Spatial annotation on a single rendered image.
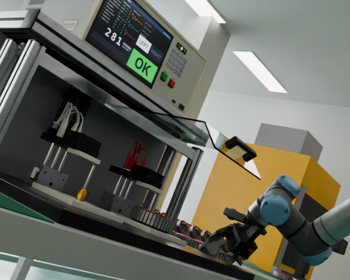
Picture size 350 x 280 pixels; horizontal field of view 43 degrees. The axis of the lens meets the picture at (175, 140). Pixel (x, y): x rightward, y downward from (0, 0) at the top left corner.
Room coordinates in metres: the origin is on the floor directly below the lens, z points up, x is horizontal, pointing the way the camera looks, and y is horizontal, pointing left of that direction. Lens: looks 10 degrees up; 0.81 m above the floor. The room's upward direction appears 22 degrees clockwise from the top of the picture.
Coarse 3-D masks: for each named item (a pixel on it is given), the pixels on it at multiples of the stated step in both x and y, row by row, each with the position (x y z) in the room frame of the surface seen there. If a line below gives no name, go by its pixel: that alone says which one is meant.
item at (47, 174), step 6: (36, 162) 1.05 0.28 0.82; (30, 168) 1.06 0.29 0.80; (42, 168) 1.03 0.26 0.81; (48, 168) 1.04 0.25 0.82; (30, 174) 1.05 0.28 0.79; (36, 174) 1.04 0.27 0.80; (42, 174) 1.03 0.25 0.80; (48, 174) 1.04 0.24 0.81; (54, 174) 1.06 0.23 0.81; (60, 174) 1.07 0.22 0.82; (66, 174) 1.08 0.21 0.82; (24, 180) 1.06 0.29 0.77; (30, 180) 1.05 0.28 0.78; (36, 180) 1.03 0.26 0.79; (42, 180) 1.04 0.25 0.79; (48, 180) 1.05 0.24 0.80; (54, 180) 1.06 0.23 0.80; (60, 180) 1.07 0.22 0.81; (66, 180) 1.08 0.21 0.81; (48, 186) 1.05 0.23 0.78; (54, 186) 1.07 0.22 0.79; (60, 186) 1.08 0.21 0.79
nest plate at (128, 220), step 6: (120, 216) 1.12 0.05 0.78; (126, 222) 1.10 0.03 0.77; (132, 222) 1.09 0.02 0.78; (138, 222) 1.12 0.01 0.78; (138, 228) 1.07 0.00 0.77; (144, 228) 1.06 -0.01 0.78; (150, 228) 1.05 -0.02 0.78; (156, 234) 1.07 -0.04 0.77; (162, 234) 1.08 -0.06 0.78; (168, 234) 1.12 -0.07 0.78; (168, 240) 1.10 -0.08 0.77; (174, 240) 1.12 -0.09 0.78; (180, 240) 1.14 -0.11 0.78
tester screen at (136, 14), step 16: (112, 0) 1.02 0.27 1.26; (128, 0) 1.06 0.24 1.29; (112, 16) 1.04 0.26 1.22; (128, 16) 1.07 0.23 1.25; (144, 16) 1.11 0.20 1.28; (128, 32) 1.09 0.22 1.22; (144, 32) 1.12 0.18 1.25; (160, 32) 1.16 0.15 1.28; (128, 48) 1.10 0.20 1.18; (160, 48) 1.17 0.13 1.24; (144, 80) 1.17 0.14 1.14
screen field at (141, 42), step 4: (140, 36) 1.11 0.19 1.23; (140, 40) 1.12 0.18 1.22; (144, 40) 1.13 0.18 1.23; (140, 44) 1.12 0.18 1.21; (144, 44) 1.13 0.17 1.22; (148, 44) 1.14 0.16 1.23; (144, 48) 1.14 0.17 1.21; (148, 48) 1.15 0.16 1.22; (152, 48) 1.15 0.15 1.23; (156, 48) 1.16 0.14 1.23; (148, 52) 1.15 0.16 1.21; (152, 52) 1.16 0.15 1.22; (156, 52) 1.17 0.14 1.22; (160, 52) 1.18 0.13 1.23; (152, 56) 1.16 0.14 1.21; (156, 56) 1.17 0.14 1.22; (160, 56) 1.18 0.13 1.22; (156, 60) 1.18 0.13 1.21; (160, 60) 1.19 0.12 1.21
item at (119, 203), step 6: (108, 192) 1.23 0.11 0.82; (102, 198) 1.24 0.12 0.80; (108, 198) 1.22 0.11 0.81; (114, 198) 1.21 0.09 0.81; (120, 198) 1.22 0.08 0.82; (102, 204) 1.23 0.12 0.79; (108, 204) 1.21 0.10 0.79; (114, 204) 1.21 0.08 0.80; (120, 204) 1.23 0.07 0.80; (126, 204) 1.24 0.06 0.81; (132, 204) 1.26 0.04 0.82; (108, 210) 1.21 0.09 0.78; (114, 210) 1.22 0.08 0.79; (120, 210) 1.23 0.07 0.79; (126, 210) 1.25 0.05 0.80; (126, 216) 1.26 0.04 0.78
